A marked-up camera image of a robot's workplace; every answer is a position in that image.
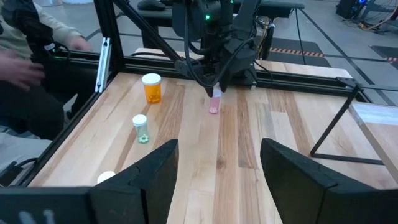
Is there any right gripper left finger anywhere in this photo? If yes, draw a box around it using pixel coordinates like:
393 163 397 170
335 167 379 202
88 139 180 224

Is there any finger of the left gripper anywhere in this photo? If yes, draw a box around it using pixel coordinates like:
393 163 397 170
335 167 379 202
219 70 233 93
203 78 215 98

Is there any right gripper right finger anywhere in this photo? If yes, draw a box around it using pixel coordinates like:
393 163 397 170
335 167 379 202
260 138 398 224

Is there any pink pill bottle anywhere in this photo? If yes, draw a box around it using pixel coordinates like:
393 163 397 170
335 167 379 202
96 170 116 185
208 88 222 114

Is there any large orange pill bottle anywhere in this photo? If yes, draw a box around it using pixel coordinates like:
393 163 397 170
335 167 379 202
141 73 162 105

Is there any teal pill bottle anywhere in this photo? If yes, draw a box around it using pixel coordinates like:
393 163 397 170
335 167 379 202
132 114 150 144

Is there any hazard-striped black floor mat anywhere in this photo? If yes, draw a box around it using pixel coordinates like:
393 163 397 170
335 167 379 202
254 36 332 68
369 45 398 71

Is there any person's hand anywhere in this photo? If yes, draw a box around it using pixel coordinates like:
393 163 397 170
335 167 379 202
67 35 93 52
0 51 46 91

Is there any person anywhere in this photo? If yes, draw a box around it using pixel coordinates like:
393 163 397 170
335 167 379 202
0 0 94 141

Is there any silver aluminium bracket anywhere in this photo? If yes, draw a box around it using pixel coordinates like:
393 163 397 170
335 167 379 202
94 37 112 93

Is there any black aluminium frame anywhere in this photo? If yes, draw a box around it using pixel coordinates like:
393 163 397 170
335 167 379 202
0 0 398 189

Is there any black table-level camera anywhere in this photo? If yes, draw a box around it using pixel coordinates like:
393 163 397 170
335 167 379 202
0 160 30 187

